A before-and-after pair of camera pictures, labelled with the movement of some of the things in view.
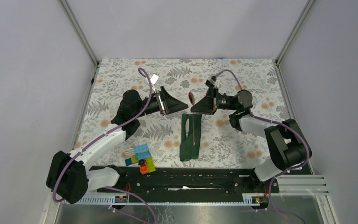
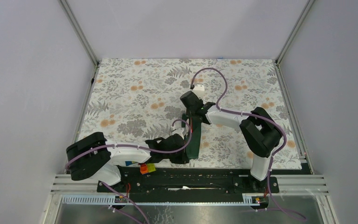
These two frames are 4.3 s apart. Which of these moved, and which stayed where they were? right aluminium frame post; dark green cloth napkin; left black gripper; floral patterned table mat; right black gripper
Moved: left black gripper; right black gripper
Stayed: right aluminium frame post; floral patterned table mat; dark green cloth napkin
